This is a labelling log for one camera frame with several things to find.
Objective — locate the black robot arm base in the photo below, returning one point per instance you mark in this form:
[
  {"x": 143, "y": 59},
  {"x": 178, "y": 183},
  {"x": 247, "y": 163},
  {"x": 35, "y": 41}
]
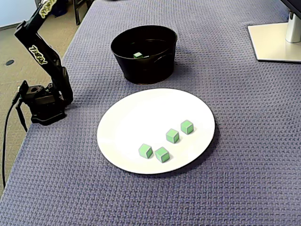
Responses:
[{"x": 44, "y": 110}]

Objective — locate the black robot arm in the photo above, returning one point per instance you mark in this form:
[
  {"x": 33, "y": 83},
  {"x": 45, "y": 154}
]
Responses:
[{"x": 57, "y": 75}]

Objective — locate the white round plate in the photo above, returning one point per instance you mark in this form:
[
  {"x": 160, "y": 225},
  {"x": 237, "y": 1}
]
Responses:
[{"x": 122, "y": 127}]

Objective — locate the black round container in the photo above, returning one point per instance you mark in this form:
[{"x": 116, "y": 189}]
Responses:
[{"x": 150, "y": 73}]

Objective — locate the blue woven table mat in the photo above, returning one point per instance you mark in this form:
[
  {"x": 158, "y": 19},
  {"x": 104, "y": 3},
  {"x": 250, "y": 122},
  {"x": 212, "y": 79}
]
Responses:
[{"x": 211, "y": 200}]

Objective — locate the black chair legs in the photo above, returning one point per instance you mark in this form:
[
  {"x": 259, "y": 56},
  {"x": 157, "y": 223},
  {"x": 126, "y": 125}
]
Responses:
[{"x": 77, "y": 14}]

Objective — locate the blue bin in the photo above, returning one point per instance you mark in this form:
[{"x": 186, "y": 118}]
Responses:
[{"x": 62, "y": 9}]

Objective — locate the silver monitor stand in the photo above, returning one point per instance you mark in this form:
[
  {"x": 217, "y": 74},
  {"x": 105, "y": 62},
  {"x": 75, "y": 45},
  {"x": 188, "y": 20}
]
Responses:
[{"x": 270, "y": 42}]

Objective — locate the black floor outlet cover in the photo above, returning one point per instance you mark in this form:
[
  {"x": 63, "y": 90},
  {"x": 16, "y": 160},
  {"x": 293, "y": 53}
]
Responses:
[{"x": 10, "y": 62}]

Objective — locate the black monitor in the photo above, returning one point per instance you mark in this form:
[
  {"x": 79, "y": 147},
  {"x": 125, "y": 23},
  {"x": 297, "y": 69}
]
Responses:
[{"x": 296, "y": 3}]

